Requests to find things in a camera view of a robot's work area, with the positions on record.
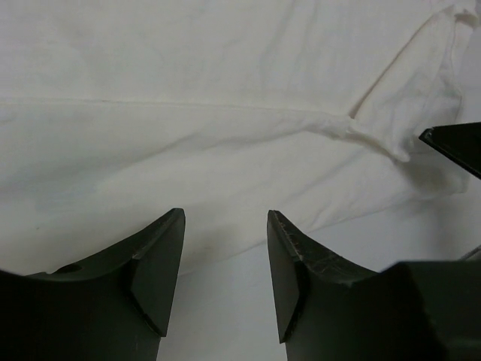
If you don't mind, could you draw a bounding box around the white t shirt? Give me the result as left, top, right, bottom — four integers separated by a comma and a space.
1, 1, 479, 275

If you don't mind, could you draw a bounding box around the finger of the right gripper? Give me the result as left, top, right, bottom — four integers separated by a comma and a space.
419, 122, 481, 179

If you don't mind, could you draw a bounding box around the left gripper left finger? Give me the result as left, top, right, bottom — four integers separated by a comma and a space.
29, 208, 186, 337

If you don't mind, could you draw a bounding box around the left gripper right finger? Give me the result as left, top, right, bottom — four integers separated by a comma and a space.
267, 210, 376, 344

